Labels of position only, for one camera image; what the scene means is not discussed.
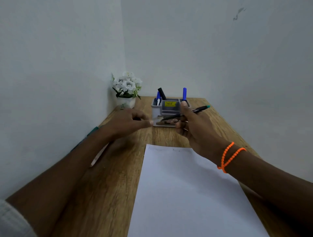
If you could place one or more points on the person's right thumb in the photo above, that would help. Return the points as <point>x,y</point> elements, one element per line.
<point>185,111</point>

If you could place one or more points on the person's right forearm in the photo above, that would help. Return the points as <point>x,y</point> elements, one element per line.
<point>269,190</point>

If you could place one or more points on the person's left forearm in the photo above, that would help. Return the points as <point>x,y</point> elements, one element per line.
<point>63,180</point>

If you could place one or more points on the white knit sleeve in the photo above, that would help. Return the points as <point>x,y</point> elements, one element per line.
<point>12,222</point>

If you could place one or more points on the person's left fingers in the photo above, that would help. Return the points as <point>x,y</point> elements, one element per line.
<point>141,120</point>

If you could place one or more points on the teal green pen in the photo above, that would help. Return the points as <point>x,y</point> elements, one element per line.
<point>92,131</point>

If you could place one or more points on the black pen with green end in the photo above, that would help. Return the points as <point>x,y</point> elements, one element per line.
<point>201,108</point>

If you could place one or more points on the grey desk organizer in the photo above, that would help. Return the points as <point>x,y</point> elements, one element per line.
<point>168,111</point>

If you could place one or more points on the blue and white pen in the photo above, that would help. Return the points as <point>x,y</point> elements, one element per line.
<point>158,99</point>

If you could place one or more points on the person's right hand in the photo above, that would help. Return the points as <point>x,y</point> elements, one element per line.
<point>203,135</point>

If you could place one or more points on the white paper sheet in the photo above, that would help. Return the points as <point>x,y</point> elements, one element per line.
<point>190,195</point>

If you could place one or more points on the white flowers in white pot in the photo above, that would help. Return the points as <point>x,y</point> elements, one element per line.
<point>127,88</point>

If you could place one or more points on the black marker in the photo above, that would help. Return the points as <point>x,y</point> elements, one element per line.
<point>161,93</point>

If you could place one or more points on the blue capped pen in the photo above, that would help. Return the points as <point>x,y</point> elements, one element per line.
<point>184,94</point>

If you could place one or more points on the person's left hand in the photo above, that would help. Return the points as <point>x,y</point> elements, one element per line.
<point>124,123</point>

